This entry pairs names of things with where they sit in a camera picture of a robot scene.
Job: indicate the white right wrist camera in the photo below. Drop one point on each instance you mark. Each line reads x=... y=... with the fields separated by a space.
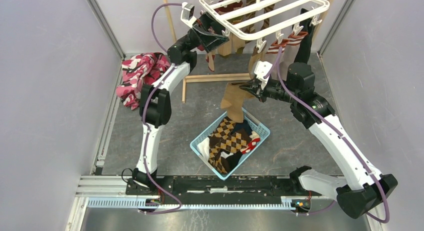
x=262 y=72

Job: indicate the red santa sock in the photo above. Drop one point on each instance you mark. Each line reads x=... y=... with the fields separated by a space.
x=255 y=139

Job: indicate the brown striped sock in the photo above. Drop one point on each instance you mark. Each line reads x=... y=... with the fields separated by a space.
x=266 y=22

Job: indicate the red purple striped sock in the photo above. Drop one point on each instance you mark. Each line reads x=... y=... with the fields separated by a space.
x=210 y=59

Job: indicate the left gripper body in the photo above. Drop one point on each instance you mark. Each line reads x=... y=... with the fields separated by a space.
x=196 y=23

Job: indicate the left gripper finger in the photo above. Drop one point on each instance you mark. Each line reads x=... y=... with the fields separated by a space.
x=207 y=44
x=208 y=26

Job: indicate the navy blue sock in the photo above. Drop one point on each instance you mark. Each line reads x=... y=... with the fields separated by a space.
x=242 y=126

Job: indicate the light blue laundry basket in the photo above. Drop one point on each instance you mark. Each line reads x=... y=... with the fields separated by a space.
x=255 y=125

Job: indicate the beige pink sock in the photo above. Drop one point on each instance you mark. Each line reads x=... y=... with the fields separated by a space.
x=290 y=52

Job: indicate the white cloth in basket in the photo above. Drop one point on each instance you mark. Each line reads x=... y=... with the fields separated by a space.
x=204 y=149

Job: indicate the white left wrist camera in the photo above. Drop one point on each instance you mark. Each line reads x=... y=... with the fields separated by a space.
x=187 y=14

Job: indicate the brown yellow checked sock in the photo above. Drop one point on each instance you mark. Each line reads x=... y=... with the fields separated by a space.
x=225 y=147

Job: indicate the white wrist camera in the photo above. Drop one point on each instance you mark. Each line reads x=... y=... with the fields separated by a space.
x=262 y=72
x=187 y=14

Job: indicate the black sock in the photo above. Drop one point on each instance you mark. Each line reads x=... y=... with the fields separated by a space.
x=304 y=51

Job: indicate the light blue cable tray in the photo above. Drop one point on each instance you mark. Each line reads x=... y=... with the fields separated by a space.
x=145 y=203

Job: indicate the tan ribbed sock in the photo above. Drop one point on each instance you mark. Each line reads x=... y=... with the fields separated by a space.
x=233 y=100
x=255 y=57

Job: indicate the pink camouflage cloth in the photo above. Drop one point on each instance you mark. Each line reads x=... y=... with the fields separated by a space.
x=138 y=70

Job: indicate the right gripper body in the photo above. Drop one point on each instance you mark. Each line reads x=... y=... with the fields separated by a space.
x=277 y=91

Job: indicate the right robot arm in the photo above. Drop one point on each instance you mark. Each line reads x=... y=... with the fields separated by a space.
x=363 y=186

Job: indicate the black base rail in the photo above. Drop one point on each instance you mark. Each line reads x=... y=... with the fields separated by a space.
x=211 y=190

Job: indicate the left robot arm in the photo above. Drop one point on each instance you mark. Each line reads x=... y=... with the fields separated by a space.
x=156 y=110

